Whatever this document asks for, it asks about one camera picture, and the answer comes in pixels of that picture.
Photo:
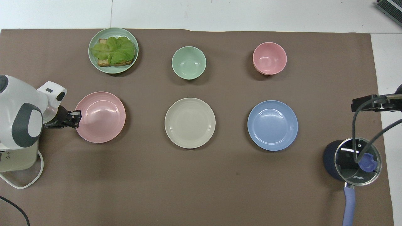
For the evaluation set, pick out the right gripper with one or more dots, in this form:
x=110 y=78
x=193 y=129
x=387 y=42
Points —
x=397 y=106

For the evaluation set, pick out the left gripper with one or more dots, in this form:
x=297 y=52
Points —
x=62 y=117

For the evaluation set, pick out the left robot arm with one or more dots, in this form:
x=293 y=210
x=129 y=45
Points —
x=19 y=103

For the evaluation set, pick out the pink plate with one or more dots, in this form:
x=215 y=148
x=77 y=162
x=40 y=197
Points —
x=102 y=121

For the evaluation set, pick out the beige appliance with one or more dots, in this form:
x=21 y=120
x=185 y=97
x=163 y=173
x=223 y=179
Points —
x=15 y=160

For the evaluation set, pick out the green plate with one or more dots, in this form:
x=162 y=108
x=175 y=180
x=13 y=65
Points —
x=94 y=62

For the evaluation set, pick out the toasted bread slice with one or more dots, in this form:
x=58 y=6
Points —
x=103 y=62

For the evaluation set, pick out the glass pot lid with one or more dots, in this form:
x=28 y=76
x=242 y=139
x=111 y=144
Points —
x=347 y=171

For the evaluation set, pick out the dark blue pot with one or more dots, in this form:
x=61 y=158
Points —
x=329 y=161

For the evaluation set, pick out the green lettuce leaf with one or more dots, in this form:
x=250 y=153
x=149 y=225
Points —
x=117 y=48

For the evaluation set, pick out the grey ribbed device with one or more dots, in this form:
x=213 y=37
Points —
x=391 y=8

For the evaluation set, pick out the blue plate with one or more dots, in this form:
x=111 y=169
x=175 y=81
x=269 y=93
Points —
x=272 y=125

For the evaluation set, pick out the beige plate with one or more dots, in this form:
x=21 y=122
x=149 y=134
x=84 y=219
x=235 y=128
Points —
x=190 y=123

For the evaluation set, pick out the pink bowl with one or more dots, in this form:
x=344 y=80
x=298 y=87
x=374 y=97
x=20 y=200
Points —
x=269 y=58

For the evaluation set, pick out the green bowl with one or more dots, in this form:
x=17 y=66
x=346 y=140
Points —
x=188 y=62

